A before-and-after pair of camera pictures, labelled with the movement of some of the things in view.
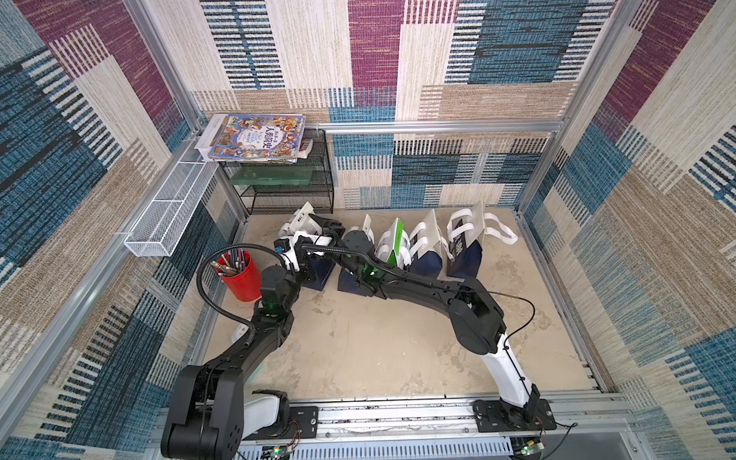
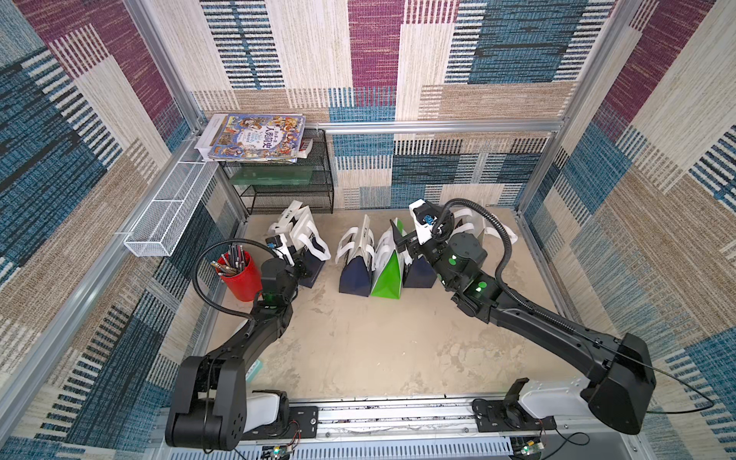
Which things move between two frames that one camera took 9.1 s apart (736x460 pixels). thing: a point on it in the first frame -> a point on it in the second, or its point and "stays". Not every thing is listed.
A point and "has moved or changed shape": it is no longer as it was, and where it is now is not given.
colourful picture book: (259, 137) stays
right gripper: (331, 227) -> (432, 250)
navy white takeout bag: (305, 249) has moved or changed shape
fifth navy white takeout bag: (466, 230) stays
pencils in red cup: (231, 263) stays
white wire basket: (165, 222) stays
